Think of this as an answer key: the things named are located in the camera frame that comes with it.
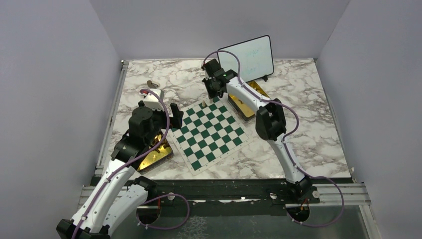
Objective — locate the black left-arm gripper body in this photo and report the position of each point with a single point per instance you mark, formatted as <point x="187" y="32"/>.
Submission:
<point x="160" y="120"/>

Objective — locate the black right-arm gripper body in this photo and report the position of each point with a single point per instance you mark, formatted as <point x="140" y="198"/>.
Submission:
<point x="211" y="89"/>

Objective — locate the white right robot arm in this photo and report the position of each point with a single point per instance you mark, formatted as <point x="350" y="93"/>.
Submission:
<point x="270" y="124"/>

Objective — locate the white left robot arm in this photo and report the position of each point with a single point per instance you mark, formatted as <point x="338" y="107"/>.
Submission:
<point x="104" y="210"/>

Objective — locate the gold tin with dark pieces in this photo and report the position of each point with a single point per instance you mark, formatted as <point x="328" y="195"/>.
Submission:
<point x="156" y="158"/>

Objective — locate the green white chess mat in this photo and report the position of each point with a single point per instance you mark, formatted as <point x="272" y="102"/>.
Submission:
<point x="209" y="135"/>

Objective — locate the small whiteboard with stand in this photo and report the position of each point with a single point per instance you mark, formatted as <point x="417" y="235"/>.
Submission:
<point x="254" y="58"/>

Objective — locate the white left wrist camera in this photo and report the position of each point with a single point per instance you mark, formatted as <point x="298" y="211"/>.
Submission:
<point x="151" y="101"/>

